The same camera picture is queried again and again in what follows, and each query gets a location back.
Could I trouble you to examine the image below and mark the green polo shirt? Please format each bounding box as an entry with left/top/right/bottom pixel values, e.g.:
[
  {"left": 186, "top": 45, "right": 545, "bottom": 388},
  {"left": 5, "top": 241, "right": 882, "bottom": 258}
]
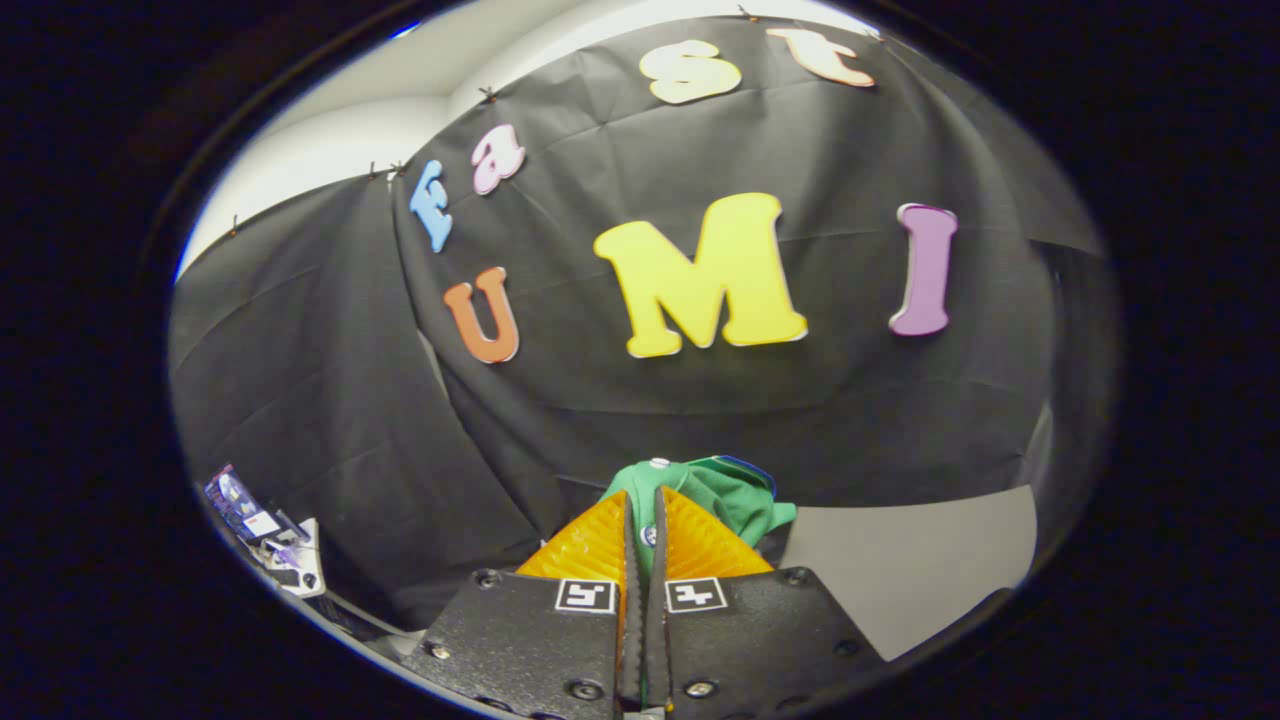
[{"left": 600, "top": 455, "right": 799, "bottom": 578}]

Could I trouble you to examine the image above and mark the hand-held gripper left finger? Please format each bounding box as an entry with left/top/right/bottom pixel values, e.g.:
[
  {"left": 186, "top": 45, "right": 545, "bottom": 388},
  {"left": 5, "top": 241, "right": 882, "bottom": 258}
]
[{"left": 424, "top": 489, "right": 643, "bottom": 715}]

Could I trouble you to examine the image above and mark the black backdrop cloth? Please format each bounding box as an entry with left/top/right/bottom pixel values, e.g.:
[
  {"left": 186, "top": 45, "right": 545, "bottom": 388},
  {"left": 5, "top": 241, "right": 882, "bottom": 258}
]
[{"left": 168, "top": 15, "right": 1122, "bottom": 637}]

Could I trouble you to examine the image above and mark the grey metal cabinet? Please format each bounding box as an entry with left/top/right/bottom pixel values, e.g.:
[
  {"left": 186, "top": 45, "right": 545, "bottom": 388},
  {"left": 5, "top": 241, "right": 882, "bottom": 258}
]
[{"left": 779, "top": 484, "right": 1039, "bottom": 663}]

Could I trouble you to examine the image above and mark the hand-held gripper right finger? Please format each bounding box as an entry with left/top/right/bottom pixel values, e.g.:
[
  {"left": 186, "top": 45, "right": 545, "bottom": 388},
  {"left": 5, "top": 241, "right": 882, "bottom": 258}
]
[{"left": 644, "top": 486, "right": 888, "bottom": 715}]

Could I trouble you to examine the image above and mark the white plastic device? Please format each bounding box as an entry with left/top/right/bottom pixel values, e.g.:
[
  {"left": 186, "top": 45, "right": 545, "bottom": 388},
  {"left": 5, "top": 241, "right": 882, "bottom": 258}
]
[{"left": 262, "top": 517, "right": 328, "bottom": 600}]

